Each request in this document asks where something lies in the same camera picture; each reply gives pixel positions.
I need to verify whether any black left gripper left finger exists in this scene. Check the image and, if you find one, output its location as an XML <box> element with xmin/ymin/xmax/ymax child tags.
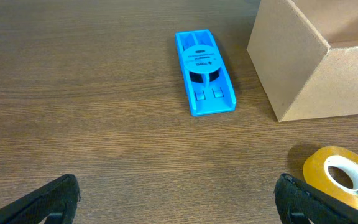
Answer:
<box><xmin>0</xmin><ymin>174</ymin><xmax>80</xmax><ymax>224</ymax></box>

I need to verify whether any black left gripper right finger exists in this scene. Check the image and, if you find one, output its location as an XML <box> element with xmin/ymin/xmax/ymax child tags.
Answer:
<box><xmin>274</xmin><ymin>173</ymin><xmax>358</xmax><ymax>224</ymax></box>

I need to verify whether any blue tape dispenser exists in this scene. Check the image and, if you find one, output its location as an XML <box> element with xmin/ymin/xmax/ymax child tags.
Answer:
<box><xmin>175</xmin><ymin>29</ymin><xmax>237</xmax><ymax>116</ymax></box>

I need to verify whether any yellow clear tape roll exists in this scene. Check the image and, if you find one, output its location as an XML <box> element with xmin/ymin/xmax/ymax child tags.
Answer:
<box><xmin>303</xmin><ymin>146</ymin><xmax>358</xmax><ymax>209</ymax></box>

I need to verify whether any open cardboard box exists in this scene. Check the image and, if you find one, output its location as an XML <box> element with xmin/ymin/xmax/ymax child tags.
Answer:
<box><xmin>247</xmin><ymin>0</ymin><xmax>358</xmax><ymax>121</ymax></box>

